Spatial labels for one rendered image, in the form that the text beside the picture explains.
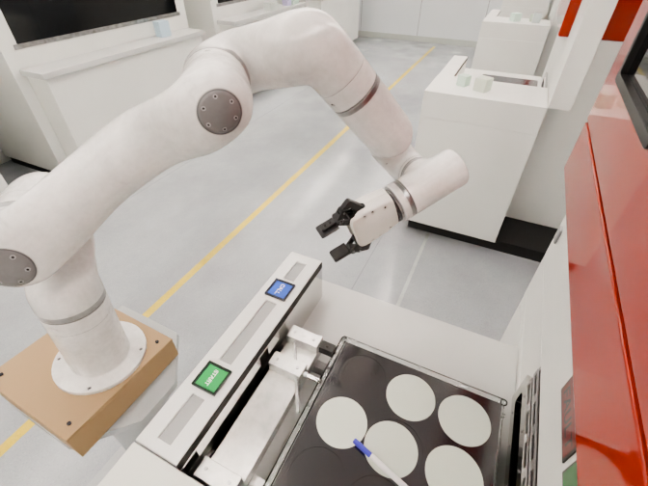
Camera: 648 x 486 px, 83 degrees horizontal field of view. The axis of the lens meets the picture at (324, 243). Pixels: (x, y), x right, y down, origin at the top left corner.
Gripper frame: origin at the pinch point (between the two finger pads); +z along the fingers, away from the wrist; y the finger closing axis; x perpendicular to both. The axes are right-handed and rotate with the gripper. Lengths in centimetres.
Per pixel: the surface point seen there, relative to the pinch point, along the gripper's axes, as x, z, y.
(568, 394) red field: 43.1, -17.9, -6.4
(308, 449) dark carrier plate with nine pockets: 28.6, 23.6, -13.2
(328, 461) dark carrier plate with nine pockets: 31.9, 21.1, -13.9
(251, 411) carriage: 16.4, 31.7, -13.3
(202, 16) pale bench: -434, -23, -81
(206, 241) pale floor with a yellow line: -146, 65, -114
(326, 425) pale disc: 26.1, 19.1, -15.2
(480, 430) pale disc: 39.5, -5.9, -24.1
